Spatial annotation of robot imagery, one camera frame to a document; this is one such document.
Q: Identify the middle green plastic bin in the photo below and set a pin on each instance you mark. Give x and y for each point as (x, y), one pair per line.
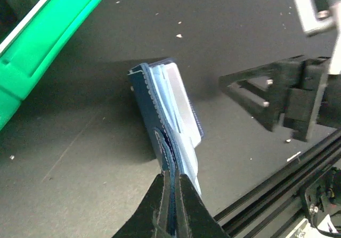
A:
(29, 51)

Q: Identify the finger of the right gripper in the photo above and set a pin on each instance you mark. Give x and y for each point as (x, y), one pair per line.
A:
(262, 91)

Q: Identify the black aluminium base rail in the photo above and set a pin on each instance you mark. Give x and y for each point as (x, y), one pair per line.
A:
(302, 196)

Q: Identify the near green plastic bin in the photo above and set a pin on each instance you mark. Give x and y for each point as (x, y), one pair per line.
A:
(9, 105)

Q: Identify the blue card holder wallet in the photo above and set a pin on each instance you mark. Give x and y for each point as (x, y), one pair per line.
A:
(170, 120)

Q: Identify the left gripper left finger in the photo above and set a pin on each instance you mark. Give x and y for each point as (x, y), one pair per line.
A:
(151, 217)

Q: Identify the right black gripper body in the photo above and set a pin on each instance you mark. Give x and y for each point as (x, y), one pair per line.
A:
(315, 100)

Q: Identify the black cards in green bin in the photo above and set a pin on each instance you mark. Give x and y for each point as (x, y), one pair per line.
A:
(12, 12)

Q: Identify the green plastic bin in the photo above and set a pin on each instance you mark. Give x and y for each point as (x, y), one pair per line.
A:
(9, 105)
(29, 51)

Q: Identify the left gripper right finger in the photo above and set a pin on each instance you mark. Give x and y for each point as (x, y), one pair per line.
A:
(192, 217)

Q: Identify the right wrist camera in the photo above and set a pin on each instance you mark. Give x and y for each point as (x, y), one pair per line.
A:
(318, 16)

